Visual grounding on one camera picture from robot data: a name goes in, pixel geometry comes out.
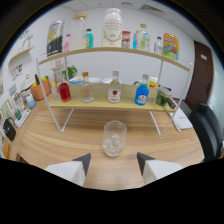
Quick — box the small clear bottle dark cap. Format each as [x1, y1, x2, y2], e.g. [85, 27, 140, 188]
[153, 36, 164, 56]

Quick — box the blue liquid bottle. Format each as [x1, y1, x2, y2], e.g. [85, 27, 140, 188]
[134, 73, 150, 107]

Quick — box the small teal bottle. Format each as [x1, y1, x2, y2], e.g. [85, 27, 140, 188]
[85, 28, 94, 49]

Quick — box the slim blue bottle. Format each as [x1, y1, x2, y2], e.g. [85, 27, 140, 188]
[132, 32, 138, 50]

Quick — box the brown door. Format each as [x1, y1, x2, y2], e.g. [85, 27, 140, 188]
[184, 40, 214, 111]

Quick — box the large white milk bottle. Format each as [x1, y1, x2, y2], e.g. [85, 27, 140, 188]
[101, 7, 124, 48]

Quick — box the green potted plant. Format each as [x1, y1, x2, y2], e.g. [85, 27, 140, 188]
[66, 65, 79, 80]

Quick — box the clear bottle orange cap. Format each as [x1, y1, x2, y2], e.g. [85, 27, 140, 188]
[80, 71, 95, 104]

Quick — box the white tray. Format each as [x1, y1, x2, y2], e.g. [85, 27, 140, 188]
[13, 108, 32, 129]

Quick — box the ceiling air vent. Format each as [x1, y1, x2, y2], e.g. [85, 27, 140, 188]
[139, 3, 164, 14]

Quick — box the wooden wall shelf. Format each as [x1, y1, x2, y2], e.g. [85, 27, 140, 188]
[8, 45, 35, 64]

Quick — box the clear bottle green cap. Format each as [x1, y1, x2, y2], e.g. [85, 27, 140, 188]
[136, 23, 151, 52]

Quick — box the orange pot with fruit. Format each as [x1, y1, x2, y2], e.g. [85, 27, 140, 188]
[30, 74, 52, 102]

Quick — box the white metal wood shelf rack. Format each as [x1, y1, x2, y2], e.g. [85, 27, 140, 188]
[35, 46, 194, 137]

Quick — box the small pink bottle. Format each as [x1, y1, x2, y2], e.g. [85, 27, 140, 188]
[63, 33, 72, 53]

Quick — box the small red white can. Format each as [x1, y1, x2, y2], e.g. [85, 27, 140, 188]
[121, 30, 132, 49]

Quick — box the red liquid bottle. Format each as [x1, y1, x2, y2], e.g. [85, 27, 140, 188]
[58, 75, 72, 103]

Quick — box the blue rimmed bowl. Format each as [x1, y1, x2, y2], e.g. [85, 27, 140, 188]
[69, 77, 84, 85]

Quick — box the black handbag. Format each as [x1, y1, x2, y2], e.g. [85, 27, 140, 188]
[2, 117, 17, 142]

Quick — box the small green bottle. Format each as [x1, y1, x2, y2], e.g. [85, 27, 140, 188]
[14, 108, 23, 121]

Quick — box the clear bottle red label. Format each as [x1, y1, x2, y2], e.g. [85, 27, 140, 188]
[107, 70, 122, 104]

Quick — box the small light blue bottle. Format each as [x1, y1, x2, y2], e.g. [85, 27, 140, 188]
[26, 93, 37, 109]

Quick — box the white notebook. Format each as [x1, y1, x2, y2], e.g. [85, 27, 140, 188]
[169, 108, 194, 131]

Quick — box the black chair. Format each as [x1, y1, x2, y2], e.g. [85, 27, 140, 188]
[188, 101, 224, 163]

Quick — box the glass jar cork lid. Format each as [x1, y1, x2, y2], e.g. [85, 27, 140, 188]
[69, 12, 88, 51]

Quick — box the clear glass with ice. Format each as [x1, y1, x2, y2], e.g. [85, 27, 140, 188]
[102, 120, 128, 158]

